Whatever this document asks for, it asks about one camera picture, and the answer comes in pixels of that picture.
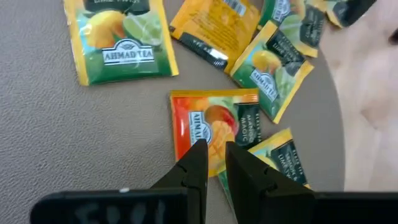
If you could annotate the red mango tea packet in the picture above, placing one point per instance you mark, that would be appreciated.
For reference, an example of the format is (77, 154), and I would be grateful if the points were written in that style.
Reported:
(192, 118)

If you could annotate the yellow foil tea packet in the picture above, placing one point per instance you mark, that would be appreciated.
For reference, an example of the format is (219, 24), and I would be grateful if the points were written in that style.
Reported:
(214, 34)

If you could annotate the round grey table mat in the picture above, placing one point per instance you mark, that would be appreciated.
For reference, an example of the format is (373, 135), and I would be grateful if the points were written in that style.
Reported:
(62, 130)

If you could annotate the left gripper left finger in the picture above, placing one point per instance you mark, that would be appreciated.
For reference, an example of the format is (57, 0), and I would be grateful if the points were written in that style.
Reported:
(189, 180)

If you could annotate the green lemon tea packet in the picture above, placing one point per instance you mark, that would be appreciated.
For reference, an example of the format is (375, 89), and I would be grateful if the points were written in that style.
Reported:
(270, 74)
(124, 46)
(348, 12)
(280, 155)
(295, 25)

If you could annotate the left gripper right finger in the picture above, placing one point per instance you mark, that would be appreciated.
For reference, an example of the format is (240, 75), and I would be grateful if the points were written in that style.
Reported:
(255, 186)

